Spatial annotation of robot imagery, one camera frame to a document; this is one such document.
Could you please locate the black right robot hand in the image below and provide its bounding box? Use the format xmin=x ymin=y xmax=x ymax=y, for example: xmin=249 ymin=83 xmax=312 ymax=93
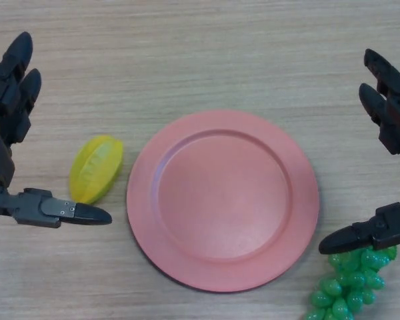
xmin=319 ymin=48 xmax=400 ymax=256

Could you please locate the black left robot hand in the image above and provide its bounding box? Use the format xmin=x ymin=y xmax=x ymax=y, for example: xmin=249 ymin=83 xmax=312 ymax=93
xmin=0 ymin=31 xmax=113 ymax=231

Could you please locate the yellow starfruit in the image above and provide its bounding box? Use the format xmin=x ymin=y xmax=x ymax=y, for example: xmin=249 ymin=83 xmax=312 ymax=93
xmin=69 ymin=133 xmax=125 ymax=205

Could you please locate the pink round plate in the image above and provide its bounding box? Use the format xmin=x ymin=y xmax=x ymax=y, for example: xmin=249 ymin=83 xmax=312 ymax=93
xmin=126 ymin=109 xmax=320 ymax=293

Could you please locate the green grape bunch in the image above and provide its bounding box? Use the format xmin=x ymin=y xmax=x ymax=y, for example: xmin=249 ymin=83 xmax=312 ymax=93
xmin=302 ymin=246 xmax=397 ymax=320

